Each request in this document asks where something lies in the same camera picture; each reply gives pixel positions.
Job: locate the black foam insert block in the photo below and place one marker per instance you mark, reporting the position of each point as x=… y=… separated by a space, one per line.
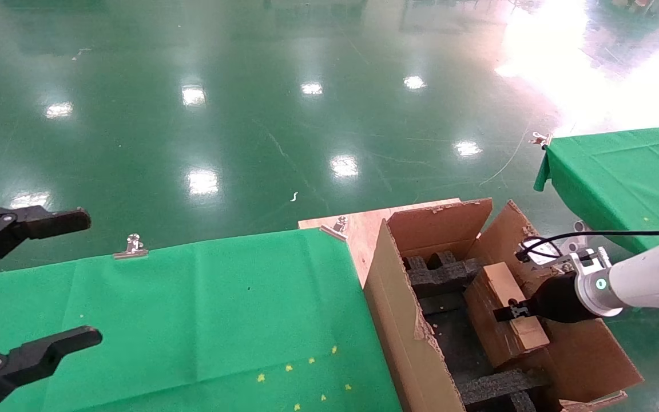
x=444 y=274
x=495 y=390

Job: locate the large green table cloth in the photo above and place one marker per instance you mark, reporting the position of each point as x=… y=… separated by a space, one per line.
x=163 y=315

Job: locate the large open brown carton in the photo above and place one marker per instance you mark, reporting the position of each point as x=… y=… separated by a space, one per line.
x=592 y=355

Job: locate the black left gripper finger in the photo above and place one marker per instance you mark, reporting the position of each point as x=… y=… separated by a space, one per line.
x=32 y=357
x=49 y=223

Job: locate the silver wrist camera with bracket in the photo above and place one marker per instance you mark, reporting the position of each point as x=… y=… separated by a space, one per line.
x=541 y=252

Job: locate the black foam carton liner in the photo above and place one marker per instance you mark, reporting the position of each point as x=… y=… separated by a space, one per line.
x=455 y=343

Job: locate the small brown cardboard box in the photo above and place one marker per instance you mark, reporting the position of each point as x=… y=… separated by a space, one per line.
x=498 y=337

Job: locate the white table leg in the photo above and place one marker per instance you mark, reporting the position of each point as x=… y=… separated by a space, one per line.
x=580 y=228

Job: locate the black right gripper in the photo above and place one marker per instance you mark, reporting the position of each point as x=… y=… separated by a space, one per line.
x=558 y=300

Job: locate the green cloth with hanging corner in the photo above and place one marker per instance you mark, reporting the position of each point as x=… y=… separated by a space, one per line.
x=621 y=177

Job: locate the silver binder clip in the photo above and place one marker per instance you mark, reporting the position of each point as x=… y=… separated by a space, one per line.
x=541 y=139
x=335 y=230
x=131 y=252

